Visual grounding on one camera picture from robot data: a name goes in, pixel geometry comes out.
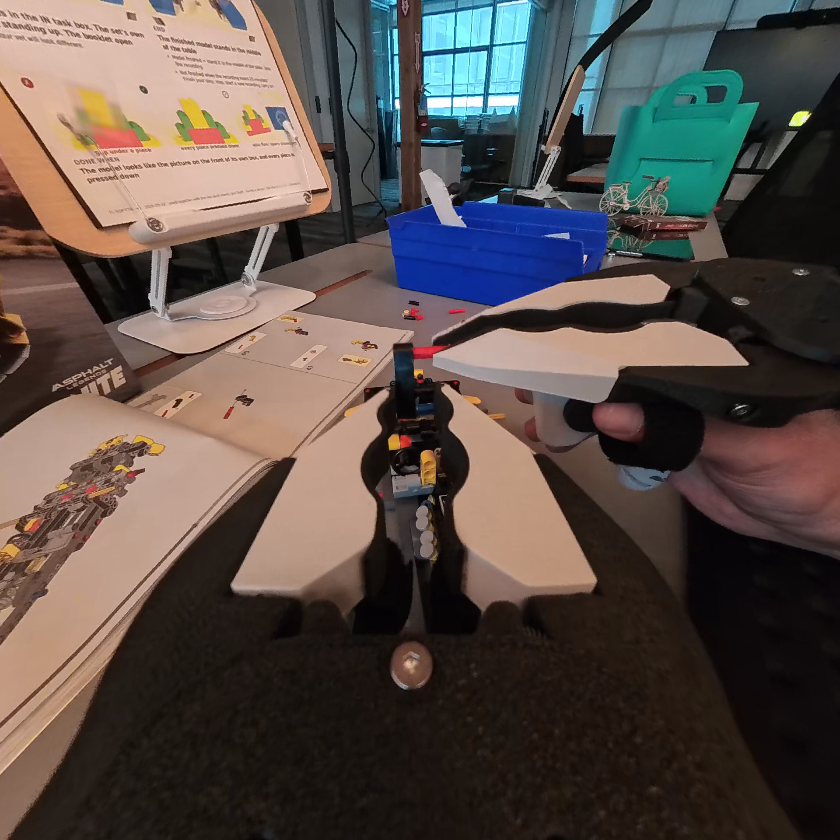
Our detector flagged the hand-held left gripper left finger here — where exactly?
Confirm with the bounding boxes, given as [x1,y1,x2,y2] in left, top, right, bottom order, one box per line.
[231,387,397,619]

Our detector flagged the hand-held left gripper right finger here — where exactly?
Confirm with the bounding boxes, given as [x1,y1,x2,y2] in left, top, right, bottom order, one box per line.
[438,385,599,610]

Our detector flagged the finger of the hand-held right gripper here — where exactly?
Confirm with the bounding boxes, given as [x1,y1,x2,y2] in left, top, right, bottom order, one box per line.
[431,318,750,404]
[446,274,680,349]

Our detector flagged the toy brick car chassis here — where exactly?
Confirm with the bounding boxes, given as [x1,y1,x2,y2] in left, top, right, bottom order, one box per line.
[344,377,508,565]

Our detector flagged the black toy connector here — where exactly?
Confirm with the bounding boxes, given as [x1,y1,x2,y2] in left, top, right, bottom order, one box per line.
[392,341,439,424]

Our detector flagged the dark toy set box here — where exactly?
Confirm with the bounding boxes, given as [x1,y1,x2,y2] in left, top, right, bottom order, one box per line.
[0,157,142,434]

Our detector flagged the person's right hand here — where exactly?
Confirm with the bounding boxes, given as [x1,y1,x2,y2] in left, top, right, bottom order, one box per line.
[514,387,840,560]

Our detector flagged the blue plastic bin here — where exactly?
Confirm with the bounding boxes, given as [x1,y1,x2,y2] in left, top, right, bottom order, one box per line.
[386,200,610,308]

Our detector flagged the brown flat boxes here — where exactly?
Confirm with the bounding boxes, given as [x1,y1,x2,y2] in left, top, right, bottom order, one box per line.
[617,213,710,241]

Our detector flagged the black office chair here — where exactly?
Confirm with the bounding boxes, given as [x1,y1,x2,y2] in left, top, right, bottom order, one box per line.
[721,66,840,263]

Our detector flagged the building instruction book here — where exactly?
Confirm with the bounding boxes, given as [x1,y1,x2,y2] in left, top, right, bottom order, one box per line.
[0,311,404,775]

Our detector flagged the white paper sheet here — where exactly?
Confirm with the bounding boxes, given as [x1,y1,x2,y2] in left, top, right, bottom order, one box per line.
[420,169,468,229]

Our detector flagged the white and tan desk lamp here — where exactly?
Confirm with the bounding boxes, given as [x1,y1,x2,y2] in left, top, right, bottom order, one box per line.
[517,0,654,210]

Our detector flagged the black monitor screen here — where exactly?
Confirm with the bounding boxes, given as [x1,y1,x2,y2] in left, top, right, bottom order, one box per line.
[702,26,840,132]

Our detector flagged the dark dotted panel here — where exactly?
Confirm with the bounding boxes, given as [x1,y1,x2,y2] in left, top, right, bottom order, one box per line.
[684,505,840,840]

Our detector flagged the white wire bicycle model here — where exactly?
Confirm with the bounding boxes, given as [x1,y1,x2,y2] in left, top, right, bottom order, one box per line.
[598,175,673,219]

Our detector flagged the wooden support post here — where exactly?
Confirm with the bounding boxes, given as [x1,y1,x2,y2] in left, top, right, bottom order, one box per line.
[396,0,425,211]

